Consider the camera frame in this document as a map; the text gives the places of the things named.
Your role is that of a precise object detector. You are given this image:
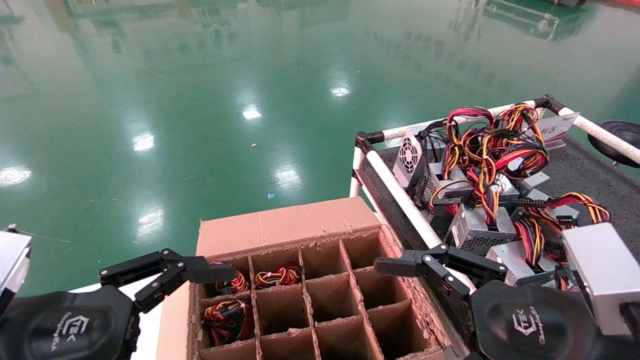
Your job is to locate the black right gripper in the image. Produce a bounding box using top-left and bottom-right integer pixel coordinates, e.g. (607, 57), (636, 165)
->
(375, 243), (621, 360)

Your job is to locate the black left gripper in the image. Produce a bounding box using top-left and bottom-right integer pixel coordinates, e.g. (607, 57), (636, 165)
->
(0, 249), (236, 360)

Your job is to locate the power supply with coloured cables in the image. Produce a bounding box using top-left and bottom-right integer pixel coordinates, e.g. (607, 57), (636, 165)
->
(255, 263), (304, 290)
(201, 298), (256, 347)
(209, 259), (251, 296)

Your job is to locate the brown cardboard box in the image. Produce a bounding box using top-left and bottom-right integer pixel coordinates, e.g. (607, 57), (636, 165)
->
(156, 196), (453, 360)

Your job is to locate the grey power supply perforated side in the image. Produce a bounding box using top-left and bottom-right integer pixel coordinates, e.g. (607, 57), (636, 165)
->
(444, 204), (518, 256)

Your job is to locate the grey power supply mesh side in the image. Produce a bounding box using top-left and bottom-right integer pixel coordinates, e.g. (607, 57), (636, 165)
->
(417, 161), (476, 221)

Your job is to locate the grey power supply white label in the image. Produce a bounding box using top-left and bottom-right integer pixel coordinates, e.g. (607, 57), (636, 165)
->
(485, 241), (558, 288)

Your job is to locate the small silver power supply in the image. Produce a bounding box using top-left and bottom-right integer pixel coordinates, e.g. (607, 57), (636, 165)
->
(492, 174), (521, 203)

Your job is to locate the silver power supply with fan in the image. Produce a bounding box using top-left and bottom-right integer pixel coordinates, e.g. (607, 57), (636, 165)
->
(392, 129), (427, 190)

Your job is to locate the flat silver power supply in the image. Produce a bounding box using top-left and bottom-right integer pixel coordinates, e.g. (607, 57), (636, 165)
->
(517, 171), (551, 192)

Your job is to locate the cardboard divider grid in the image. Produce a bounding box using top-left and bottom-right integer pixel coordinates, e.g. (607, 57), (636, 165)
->
(200, 239), (435, 360)

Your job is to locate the clear acrylic sign holder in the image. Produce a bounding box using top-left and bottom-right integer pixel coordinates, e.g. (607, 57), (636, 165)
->
(536, 112), (581, 151)

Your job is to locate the black round disc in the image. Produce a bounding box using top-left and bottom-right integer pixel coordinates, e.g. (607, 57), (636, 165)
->
(587, 120), (640, 168)

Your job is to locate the white pipe cart frame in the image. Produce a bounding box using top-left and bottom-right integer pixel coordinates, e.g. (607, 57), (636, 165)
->
(350, 94), (640, 296)

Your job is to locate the short coloured cable bundle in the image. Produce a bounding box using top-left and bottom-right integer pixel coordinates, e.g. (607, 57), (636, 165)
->
(514, 216), (547, 268)

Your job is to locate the large tangled coloured cable bundle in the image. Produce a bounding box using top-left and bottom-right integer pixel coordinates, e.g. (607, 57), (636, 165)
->
(427, 102), (551, 224)

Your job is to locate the black cable bundle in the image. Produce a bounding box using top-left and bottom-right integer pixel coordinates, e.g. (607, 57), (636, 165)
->
(416, 119), (451, 151)

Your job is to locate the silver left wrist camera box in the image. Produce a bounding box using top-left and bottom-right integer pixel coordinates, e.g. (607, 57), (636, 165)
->
(0, 224), (33, 303)

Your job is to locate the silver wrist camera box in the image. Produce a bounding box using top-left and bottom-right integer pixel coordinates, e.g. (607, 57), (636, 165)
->
(0, 224), (33, 303)
(562, 222), (640, 337)

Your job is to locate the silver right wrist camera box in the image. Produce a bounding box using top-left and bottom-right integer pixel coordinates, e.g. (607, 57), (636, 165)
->
(562, 222), (640, 337)

